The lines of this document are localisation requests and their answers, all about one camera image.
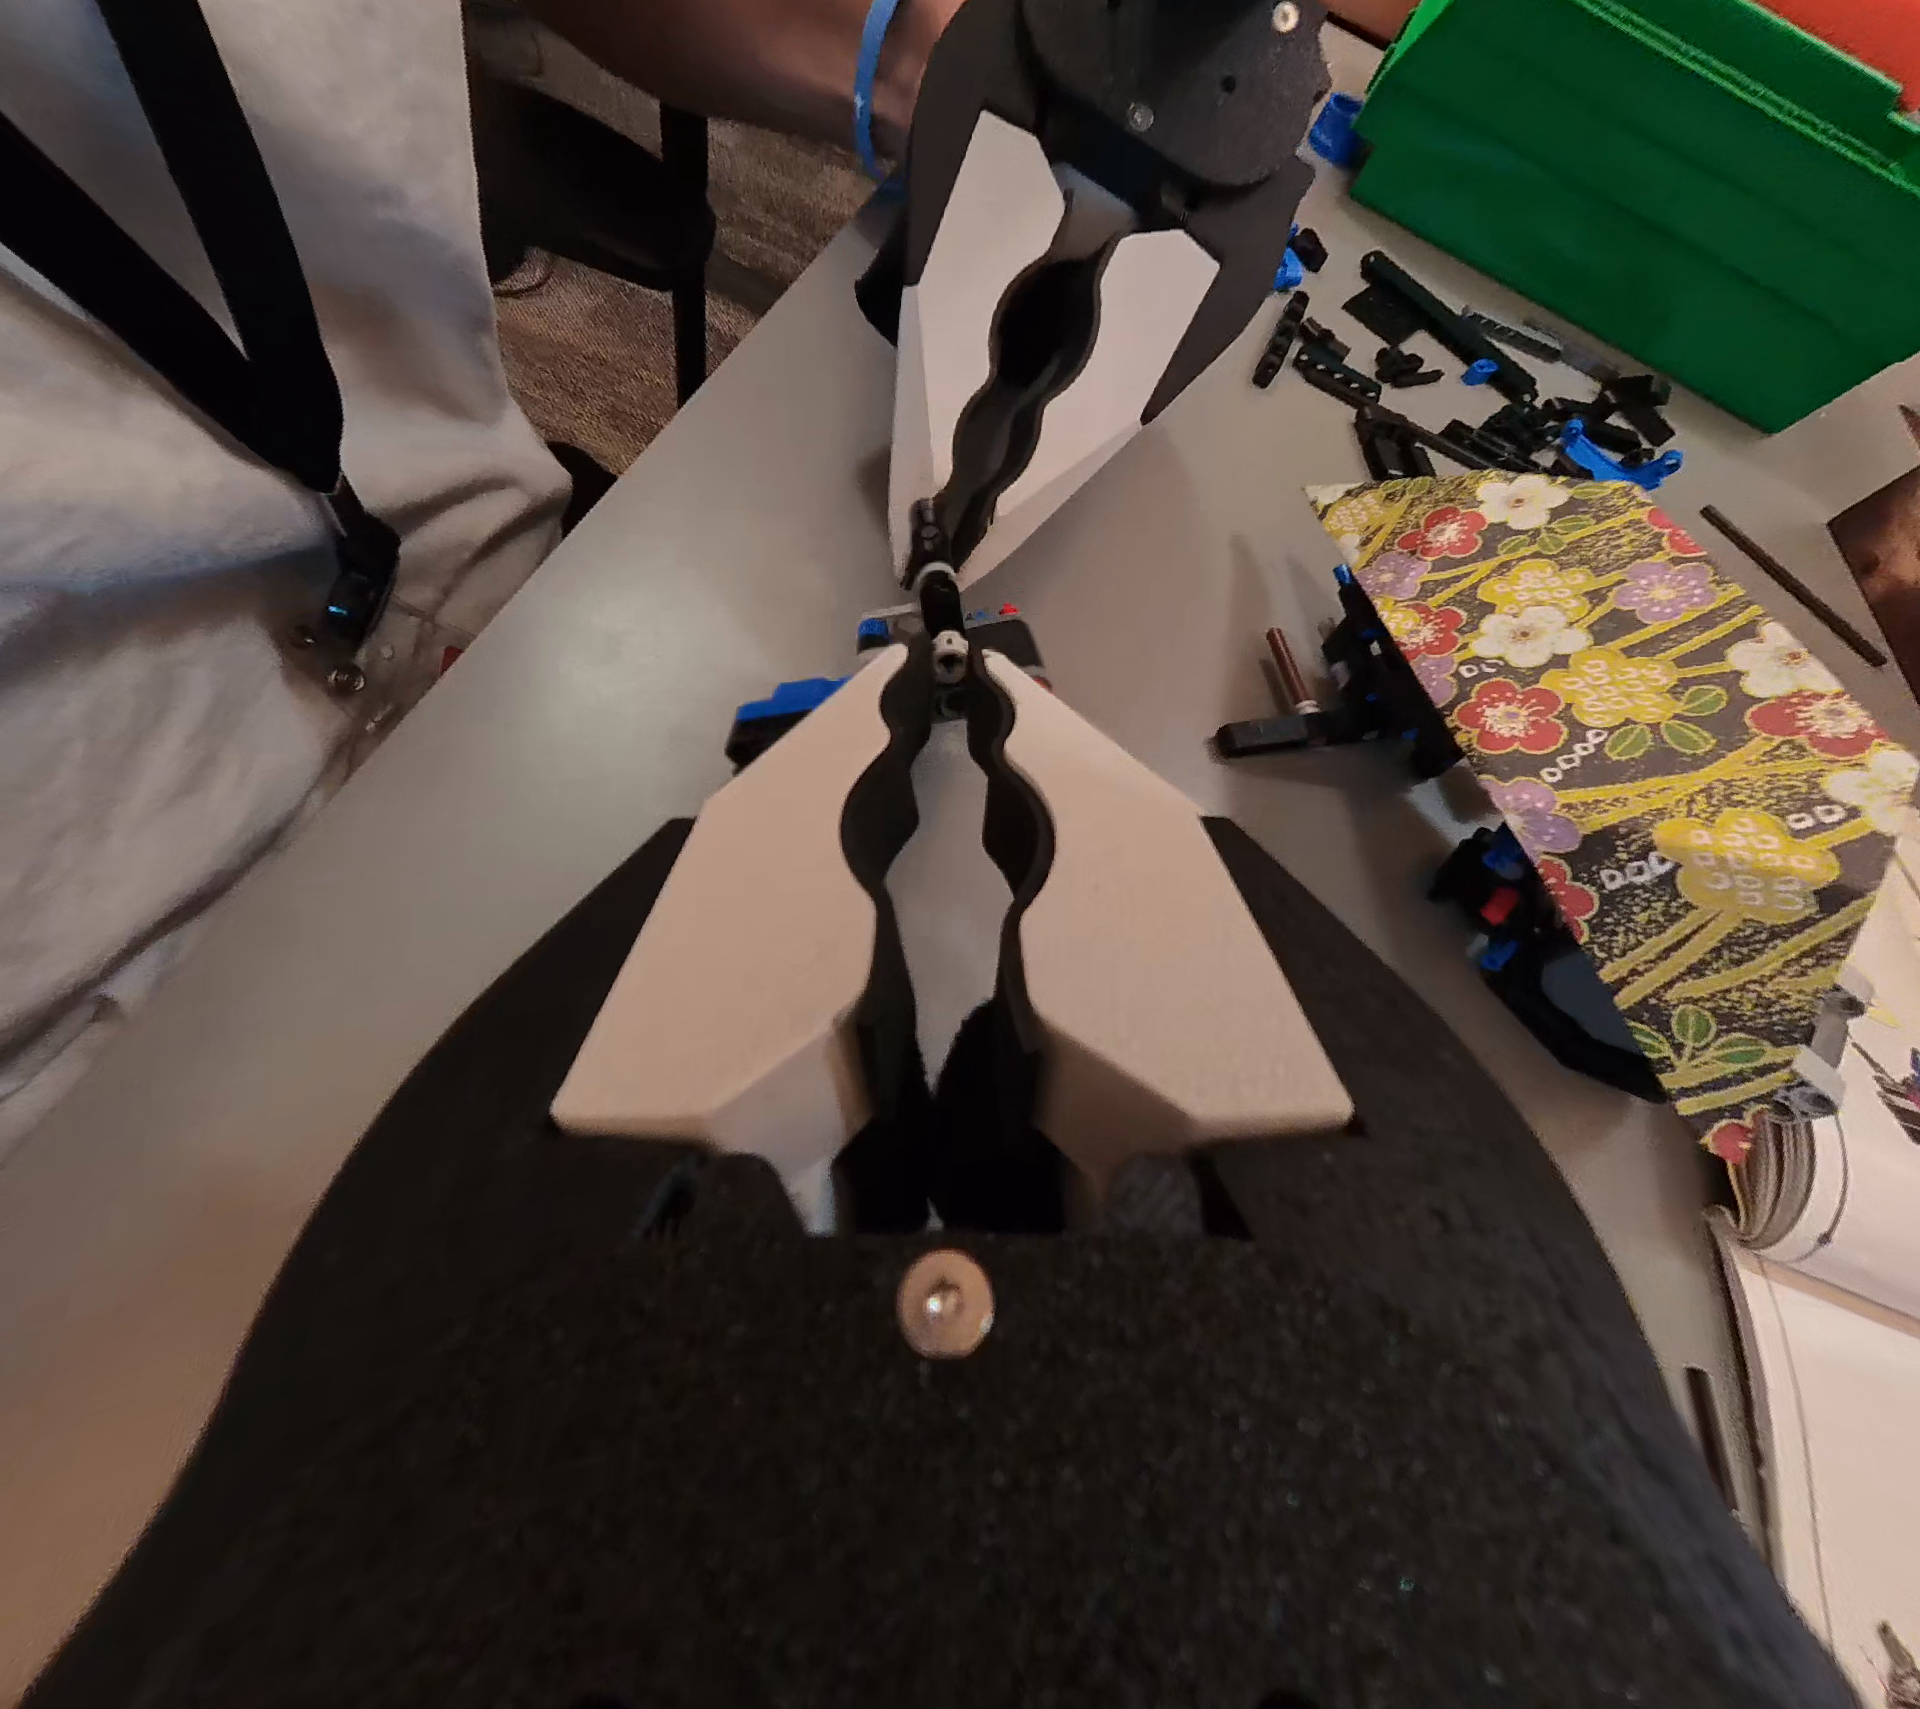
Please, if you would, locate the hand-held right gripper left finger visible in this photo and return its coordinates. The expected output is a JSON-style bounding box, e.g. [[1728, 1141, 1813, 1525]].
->
[[549, 636, 945, 1234]]

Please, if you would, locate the grey lego beam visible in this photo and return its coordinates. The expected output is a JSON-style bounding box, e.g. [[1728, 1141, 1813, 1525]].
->
[[1775, 965, 1878, 1118]]

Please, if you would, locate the dark brown printed card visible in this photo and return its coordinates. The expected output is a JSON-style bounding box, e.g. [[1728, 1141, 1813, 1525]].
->
[[1826, 402, 1920, 663]]

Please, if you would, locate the person in white shirt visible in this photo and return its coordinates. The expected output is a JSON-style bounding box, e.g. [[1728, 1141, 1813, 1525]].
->
[[0, 0, 665, 1141]]

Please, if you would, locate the green plastic bin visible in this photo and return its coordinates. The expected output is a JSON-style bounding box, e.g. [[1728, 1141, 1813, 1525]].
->
[[1351, 0, 1920, 435]]

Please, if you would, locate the black lanyard clip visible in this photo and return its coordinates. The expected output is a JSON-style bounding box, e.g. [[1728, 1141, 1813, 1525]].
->
[[291, 479, 407, 700]]

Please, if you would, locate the dark thin rod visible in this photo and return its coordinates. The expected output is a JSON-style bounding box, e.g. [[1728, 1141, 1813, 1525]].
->
[[1697, 506, 1893, 672]]

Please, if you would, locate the floral patterned paper sheet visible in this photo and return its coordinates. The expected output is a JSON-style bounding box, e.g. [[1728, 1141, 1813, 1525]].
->
[[1305, 471, 1920, 1162]]

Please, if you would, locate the black lanyard strap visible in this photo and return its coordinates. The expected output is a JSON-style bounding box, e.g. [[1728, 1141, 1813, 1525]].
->
[[0, 0, 355, 496]]

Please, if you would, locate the blue wristband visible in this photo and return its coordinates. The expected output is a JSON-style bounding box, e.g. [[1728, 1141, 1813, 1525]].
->
[[853, 0, 966, 190]]

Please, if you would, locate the blue and black lego assembly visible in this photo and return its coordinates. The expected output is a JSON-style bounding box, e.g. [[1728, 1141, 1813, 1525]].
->
[[728, 599, 1052, 774]]

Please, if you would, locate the lego instruction booklet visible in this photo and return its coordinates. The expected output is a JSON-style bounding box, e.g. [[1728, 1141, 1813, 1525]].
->
[[1710, 825, 1920, 1709]]

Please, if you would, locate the pile of black lego pieces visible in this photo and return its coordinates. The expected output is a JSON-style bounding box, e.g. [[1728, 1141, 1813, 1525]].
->
[[1251, 226, 1685, 491]]

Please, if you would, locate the black blue red lego assembly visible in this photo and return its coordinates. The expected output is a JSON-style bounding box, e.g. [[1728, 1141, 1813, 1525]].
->
[[1425, 825, 1668, 1104]]

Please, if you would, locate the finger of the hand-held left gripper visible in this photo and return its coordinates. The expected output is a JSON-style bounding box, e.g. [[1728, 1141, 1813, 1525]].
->
[[887, 110, 1113, 586], [939, 216, 1224, 578]]

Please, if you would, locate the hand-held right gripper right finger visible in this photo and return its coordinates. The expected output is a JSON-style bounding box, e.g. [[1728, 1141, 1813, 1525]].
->
[[939, 647, 1358, 1233]]

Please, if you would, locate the black office chair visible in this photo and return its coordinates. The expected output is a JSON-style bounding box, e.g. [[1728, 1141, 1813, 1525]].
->
[[493, 59, 722, 409]]

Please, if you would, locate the black lego axle with connectors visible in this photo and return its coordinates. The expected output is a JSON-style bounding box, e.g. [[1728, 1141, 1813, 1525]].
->
[[898, 503, 977, 692]]

